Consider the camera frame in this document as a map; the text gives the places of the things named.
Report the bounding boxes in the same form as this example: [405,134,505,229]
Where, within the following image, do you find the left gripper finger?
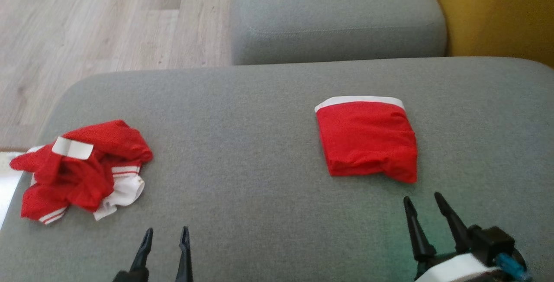
[113,228,155,282]
[175,226,194,282]

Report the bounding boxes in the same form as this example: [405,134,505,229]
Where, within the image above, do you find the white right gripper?
[403,192,503,282]

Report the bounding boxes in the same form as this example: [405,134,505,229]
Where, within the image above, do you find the red garment with striped trim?
[10,120,154,225]

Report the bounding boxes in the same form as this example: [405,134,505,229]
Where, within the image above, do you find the red garment with white band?
[315,96,419,184]

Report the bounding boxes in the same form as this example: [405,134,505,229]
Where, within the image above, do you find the yellow sofa back cushion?
[423,0,554,68]

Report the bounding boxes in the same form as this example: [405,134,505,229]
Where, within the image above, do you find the small grey sofa seat cushion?
[231,0,448,65]

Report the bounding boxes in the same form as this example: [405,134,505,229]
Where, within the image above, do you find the right arm cable blue connector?
[496,254,533,282]

